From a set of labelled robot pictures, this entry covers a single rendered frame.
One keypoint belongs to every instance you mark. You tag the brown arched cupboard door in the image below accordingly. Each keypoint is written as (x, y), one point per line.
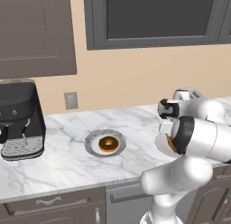
(207, 203)

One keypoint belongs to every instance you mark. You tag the silver metal tap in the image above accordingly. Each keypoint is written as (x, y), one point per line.
(186, 94)

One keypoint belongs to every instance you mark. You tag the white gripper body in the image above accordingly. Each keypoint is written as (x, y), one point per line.
(162, 146)

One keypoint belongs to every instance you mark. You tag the grey wall socket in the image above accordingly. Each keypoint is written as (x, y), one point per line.
(71, 100)

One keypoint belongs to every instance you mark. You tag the brown base cupboard door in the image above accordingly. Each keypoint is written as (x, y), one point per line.
(75, 215)

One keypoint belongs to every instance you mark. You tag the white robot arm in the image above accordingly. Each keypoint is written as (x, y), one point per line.
(183, 176)

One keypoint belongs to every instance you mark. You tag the grey round plate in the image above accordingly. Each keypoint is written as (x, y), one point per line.
(90, 143)

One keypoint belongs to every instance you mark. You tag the grey dishwasher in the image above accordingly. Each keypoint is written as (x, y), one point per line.
(126, 211)

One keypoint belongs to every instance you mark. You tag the brown wall cupboard door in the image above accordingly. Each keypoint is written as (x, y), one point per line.
(33, 32)

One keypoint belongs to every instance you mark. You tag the brown drawer front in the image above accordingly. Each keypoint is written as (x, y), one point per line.
(72, 202)

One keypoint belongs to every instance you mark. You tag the chocolate glazed donut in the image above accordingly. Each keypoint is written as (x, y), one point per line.
(103, 147)

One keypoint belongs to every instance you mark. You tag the black coffee machine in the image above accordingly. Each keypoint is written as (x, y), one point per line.
(18, 113)

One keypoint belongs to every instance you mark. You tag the grey framed window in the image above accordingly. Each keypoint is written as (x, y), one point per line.
(156, 16)

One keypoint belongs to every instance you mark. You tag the orange pastry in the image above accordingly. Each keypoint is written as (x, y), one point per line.
(172, 144)

